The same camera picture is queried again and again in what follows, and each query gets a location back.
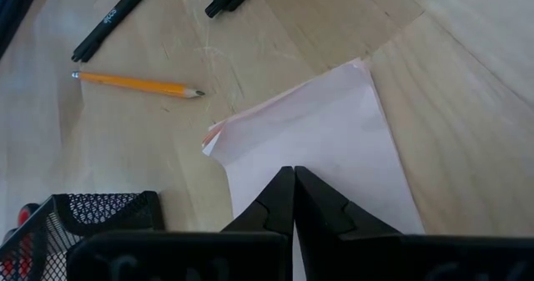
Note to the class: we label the black aluminium table frame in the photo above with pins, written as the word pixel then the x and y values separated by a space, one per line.
pixel 12 10

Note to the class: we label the yellow pencil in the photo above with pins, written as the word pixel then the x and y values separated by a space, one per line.
pixel 137 84

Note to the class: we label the black mesh desk organizer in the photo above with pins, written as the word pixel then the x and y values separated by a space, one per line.
pixel 100 208

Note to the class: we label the pink sticky note pad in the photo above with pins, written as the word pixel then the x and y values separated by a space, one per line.
pixel 325 126

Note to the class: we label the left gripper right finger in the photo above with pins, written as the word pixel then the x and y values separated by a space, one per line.
pixel 321 214

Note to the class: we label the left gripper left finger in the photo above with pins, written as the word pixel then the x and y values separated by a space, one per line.
pixel 275 206

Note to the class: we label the black pen with white lettering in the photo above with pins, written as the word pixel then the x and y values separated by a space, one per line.
pixel 110 18

